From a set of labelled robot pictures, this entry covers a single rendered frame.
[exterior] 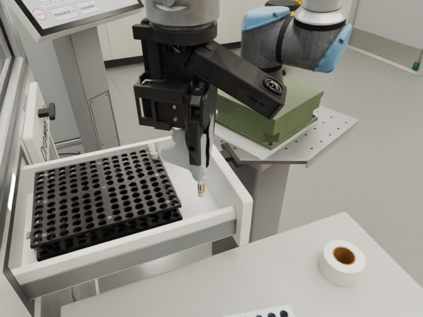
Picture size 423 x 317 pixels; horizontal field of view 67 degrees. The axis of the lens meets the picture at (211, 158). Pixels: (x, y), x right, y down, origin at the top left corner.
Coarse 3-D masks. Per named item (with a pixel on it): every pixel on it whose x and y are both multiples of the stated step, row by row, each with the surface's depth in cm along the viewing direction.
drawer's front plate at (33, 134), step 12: (36, 84) 82; (36, 96) 77; (36, 108) 74; (36, 120) 70; (48, 120) 88; (24, 132) 64; (36, 132) 67; (48, 132) 83; (36, 144) 65; (48, 144) 79; (36, 156) 65; (48, 156) 75
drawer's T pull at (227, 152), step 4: (224, 144) 63; (224, 148) 63; (228, 148) 62; (220, 152) 61; (224, 152) 61; (228, 152) 61; (232, 152) 61; (224, 156) 60; (228, 156) 60; (232, 156) 60; (236, 156) 60; (228, 160) 60; (232, 160) 60; (236, 160) 59; (240, 160) 59; (236, 164) 59; (240, 164) 59
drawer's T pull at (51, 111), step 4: (52, 104) 77; (44, 108) 75; (48, 108) 76; (52, 108) 75; (40, 112) 74; (44, 112) 74; (48, 112) 74; (52, 112) 74; (40, 116) 74; (44, 116) 74; (48, 116) 73; (52, 116) 73
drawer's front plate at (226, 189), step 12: (216, 156) 57; (216, 168) 57; (228, 168) 55; (216, 180) 58; (228, 180) 52; (216, 192) 60; (228, 192) 53; (240, 192) 50; (228, 204) 55; (240, 204) 49; (252, 204) 49; (240, 216) 50; (240, 228) 52; (240, 240) 53
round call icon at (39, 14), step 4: (36, 8) 106; (40, 8) 107; (32, 12) 105; (36, 12) 106; (40, 12) 107; (44, 12) 108; (36, 16) 105; (40, 16) 106; (44, 16) 107; (40, 20) 106
